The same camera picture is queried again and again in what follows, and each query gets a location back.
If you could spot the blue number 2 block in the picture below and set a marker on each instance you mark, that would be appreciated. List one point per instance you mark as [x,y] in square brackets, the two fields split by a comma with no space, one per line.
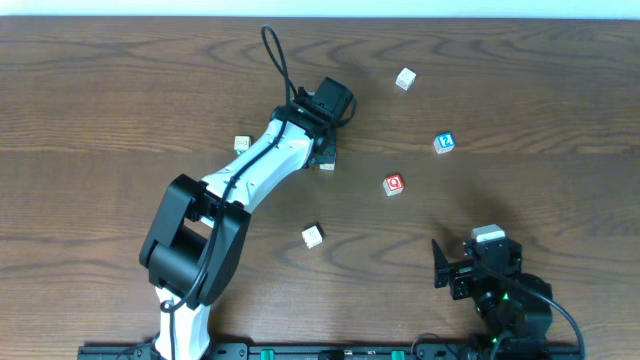
[444,143]

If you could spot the plain white tilted block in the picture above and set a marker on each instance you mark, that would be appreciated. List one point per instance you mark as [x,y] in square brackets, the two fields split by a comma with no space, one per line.
[312,236]

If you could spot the white block top right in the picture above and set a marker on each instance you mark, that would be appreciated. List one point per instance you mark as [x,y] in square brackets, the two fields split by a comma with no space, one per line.
[405,78]

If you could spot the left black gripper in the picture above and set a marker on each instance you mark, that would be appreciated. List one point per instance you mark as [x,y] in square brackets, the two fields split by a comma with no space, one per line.
[327,151]

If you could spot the red letter I block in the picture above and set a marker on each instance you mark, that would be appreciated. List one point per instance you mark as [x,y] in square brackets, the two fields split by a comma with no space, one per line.
[327,162]

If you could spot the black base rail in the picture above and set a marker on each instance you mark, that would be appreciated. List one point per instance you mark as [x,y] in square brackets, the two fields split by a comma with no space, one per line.
[242,351]

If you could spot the white block green side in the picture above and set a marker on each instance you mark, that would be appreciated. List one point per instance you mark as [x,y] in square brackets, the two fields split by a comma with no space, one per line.
[242,143]

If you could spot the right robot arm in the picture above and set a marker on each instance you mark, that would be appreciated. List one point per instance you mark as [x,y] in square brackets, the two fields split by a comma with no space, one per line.
[515,307]

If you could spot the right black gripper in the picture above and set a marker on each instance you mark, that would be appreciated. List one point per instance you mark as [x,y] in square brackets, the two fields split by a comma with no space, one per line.
[460,272]

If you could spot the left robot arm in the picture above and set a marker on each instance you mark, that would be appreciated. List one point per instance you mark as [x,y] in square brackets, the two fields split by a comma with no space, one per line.
[196,238]

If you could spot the red letter Q block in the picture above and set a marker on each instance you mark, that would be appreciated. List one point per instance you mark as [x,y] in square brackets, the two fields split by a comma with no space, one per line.
[393,185]

